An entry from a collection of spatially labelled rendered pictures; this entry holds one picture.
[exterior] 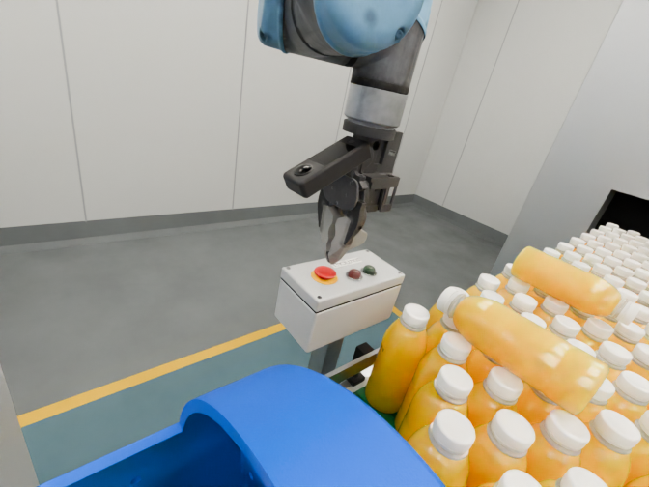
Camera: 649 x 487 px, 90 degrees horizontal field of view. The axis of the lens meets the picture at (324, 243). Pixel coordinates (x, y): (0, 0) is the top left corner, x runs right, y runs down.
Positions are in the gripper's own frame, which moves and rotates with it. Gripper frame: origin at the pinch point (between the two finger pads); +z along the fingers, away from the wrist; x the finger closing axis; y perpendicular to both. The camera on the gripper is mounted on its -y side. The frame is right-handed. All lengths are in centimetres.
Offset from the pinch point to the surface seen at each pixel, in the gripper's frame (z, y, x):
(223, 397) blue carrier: -6.8, -25.9, -20.3
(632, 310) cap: 0, 39, -32
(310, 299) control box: 4.3, -5.0, -3.3
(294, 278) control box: 3.8, -4.9, 1.4
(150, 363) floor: 114, -6, 98
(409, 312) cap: 4.2, 7.0, -12.3
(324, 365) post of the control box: 23.3, 3.5, -2.0
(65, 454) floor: 114, -41, 69
